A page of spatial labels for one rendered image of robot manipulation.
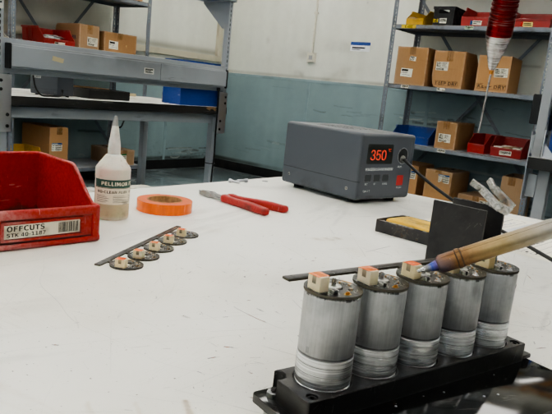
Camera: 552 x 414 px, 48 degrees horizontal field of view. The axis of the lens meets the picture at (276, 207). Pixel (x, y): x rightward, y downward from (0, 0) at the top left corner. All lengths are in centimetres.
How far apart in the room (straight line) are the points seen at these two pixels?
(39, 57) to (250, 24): 385
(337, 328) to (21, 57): 259
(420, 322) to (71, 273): 26
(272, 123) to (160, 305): 577
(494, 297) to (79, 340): 22
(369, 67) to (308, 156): 472
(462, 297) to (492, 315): 3
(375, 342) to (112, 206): 38
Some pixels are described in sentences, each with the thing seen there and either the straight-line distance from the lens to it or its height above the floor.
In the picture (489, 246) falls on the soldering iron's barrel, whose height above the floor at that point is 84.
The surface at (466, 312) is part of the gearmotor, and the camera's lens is 32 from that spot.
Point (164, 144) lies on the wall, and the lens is 616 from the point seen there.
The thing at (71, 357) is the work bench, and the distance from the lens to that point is 33.
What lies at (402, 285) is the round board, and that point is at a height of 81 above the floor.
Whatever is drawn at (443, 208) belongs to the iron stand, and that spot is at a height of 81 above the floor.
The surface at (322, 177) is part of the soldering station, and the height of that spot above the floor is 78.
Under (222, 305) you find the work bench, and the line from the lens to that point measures 41.
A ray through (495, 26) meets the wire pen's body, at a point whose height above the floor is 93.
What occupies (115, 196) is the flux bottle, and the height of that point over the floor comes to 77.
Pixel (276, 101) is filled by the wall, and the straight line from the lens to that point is 612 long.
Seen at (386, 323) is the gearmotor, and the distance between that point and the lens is 27.
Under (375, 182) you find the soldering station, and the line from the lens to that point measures 85.
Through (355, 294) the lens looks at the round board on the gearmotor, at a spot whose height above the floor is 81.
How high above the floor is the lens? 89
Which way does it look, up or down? 11 degrees down
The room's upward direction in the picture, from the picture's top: 6 degrees clockwise
